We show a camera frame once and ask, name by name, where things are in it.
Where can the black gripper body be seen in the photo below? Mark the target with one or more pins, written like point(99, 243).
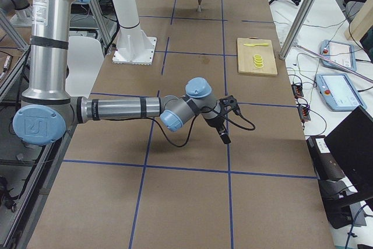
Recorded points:
point(214, 122)

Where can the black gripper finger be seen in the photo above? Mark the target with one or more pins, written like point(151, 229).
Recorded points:
point(225, 138)
point(222, 130)

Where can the steel measuring jigger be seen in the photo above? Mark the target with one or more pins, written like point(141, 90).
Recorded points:
point(199, 7)

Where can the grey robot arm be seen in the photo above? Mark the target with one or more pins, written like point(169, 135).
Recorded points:
point(61, 78)

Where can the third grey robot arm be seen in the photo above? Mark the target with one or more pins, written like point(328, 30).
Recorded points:
point(19, 12)

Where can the bamboo cutting board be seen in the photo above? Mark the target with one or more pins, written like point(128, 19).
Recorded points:
point(246, 60)

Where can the yellow plastic knife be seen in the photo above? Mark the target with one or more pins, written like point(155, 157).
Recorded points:
point(256, 44)

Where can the black desktop box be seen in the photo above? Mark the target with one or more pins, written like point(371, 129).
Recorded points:
point(324, 163)

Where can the near teach pendant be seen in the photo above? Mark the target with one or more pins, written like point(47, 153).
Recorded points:
point(338, 92)

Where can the teach pendant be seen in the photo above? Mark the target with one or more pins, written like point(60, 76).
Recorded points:
point(338, 92)
point(340, 53)

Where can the black computer monitor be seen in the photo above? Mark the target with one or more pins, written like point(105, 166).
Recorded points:
point(350, 143)

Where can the far teach pendant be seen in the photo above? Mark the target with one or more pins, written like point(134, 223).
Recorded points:
point(340, 53)

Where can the white plastic chair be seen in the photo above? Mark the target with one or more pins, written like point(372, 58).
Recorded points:
point(85, 58)

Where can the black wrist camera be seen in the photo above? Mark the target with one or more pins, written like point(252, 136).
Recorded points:
point(228, 104)

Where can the aluminium frame post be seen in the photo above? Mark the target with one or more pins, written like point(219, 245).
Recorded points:
point(295, 28)

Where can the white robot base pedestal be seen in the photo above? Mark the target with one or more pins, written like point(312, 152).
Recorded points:
point(133, 46)

